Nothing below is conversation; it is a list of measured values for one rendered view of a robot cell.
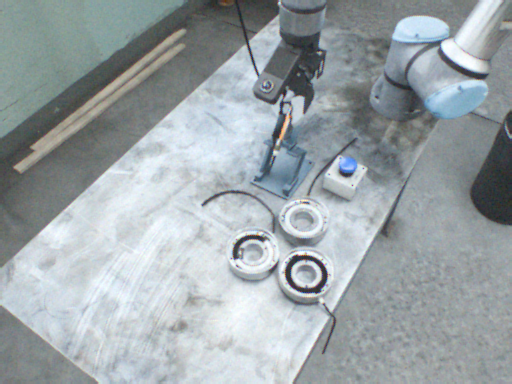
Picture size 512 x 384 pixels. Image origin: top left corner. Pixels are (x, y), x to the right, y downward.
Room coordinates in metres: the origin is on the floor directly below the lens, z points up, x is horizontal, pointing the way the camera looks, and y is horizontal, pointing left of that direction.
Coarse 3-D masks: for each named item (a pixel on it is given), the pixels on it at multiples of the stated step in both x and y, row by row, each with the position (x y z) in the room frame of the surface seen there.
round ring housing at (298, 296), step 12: (288, 252) 0.42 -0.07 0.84; (300, 252) 0.43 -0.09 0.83; (312, 252) 0.43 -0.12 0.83; (300, 264) 0.40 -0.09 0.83; (312, 264) 0.40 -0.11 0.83; (324, 264) 0.40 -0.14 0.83; (288, 288) 0.34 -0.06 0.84; (324, 288) 0.35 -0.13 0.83; (300, 300) 0.33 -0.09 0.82; (312, 300) 0.33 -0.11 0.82
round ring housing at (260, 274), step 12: (252, 228) 0.48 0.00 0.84; (252, 240) 0.45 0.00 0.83; (276, 240) 0.45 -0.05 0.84; (228, 252) 0.43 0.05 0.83; (240, 252) 0.43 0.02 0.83; (264, 252) 0.43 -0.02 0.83; (276, 252) 0.43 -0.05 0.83; (228, 264) 0.41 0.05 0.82; (252, 264) 0.40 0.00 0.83; (276, 264) 0.40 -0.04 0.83; (240, 276) 0.38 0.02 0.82; (252, 276) 0.38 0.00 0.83; (264, 276) 0.38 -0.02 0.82
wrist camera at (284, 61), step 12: (276, 48) 0.66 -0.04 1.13; (288, 48) 0.65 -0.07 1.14; (300, 48) 0.65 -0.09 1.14; (276, 60) 0.63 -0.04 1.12; (288, 60) 0.63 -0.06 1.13; (300, 60) 0.64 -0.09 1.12; (264, 72) 0.62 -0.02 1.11; (276, 72) 0.61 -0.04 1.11; (288, 72) 0.61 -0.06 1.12; (264, 84) 0.59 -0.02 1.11; (276, 84) 0.59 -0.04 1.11; (264, 96) 0.58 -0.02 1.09; (276, 96) 0.58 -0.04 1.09
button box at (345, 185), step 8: (336, 160) 0.65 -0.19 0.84; (336, 168) 0.63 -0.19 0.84; (360, 168) 0.63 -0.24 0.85; (328, 176) 0.60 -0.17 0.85; (336, 176) 0.60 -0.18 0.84; (344, 176) 0.60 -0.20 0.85; (352, 176) 0.60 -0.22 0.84; (360, 176) 0.60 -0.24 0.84; (328, 184) 0.60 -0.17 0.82; (336, 184) 0.59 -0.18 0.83; (344, 184) 0.58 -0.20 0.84; (352, 184) 0.58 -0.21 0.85; (360, 184) 0.61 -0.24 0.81; (336, 192) 0.59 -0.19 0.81; (344, 192) 0.58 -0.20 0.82; (352, 192) 0.57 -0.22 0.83
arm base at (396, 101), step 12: (384, 72) 0.90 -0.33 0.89; (384, 84) 0.88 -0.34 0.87; (396, 84) 0.85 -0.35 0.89; (372, 96) 0.89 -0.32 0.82; (384, 96) 0.86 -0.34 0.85; (396, 96) 0.84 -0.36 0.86; (408, 96) 0.84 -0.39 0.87; (384, 108) 0.84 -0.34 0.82; (396, 108) 0.83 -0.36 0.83; (408, 108) 0.83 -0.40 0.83; (420, 108) 0.83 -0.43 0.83; (408, 120) 0.82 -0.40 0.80
